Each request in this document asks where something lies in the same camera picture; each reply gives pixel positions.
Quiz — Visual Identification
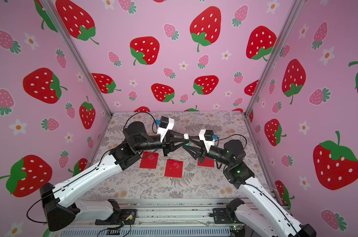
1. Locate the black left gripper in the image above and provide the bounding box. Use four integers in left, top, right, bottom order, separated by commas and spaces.
132, 131, 186, 159

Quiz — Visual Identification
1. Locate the green white glue stick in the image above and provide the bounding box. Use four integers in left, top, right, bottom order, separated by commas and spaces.
183, 133, 190, 146

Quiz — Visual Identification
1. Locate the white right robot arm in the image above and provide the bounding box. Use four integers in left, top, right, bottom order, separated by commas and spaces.
183, 134, 317, 237

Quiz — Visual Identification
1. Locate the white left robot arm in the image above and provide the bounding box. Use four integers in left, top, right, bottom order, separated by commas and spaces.
40, 121, 189, 232

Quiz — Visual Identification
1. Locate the right red envelope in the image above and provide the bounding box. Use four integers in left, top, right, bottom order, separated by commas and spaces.
197, 158, 215, 168

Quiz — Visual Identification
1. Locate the red envelope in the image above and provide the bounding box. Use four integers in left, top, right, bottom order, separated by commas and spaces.
139, 152, 159, 169
164, 160, 183, 178
197, 158, 215, 168

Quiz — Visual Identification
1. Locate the middle red envelope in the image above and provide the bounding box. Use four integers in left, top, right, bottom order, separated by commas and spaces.
164, 160, 183, 178

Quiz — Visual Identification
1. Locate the left red envelope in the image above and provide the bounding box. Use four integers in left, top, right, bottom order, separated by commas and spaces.
139, 152, 159, 169

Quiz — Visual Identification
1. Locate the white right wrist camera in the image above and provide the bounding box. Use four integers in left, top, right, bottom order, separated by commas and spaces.
199, 129, 218, 153

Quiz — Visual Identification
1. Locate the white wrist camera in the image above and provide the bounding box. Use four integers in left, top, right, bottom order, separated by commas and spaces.
157, 116, 175, 142
199, 129, 218, 153

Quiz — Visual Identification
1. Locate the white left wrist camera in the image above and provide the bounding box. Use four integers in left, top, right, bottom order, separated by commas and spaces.
157, 116, 175, 142

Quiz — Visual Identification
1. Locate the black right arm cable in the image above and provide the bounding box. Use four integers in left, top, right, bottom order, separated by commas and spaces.
215, 134, 248, 149

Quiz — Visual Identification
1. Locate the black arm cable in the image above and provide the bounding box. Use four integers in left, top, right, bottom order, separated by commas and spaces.
215, 134, 248, 149
123, 111, 159, 134

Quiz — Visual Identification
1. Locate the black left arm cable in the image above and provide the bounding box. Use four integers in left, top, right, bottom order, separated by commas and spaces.
123, 111, 159, 134

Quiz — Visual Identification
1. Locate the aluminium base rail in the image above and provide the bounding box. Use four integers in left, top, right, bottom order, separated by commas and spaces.
58, 198, 258, 237

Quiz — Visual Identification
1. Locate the aluminium right rear frame post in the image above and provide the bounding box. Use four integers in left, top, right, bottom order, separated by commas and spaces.
245, 0, 305, 118

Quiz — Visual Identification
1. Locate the aluminium frame post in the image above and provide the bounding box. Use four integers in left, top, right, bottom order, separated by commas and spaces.
245, 0, 305, 118
41, 0, 112, 118

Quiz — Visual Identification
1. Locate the aluminium left rear frame post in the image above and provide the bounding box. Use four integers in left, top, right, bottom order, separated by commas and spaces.
41, 0, 112, 118

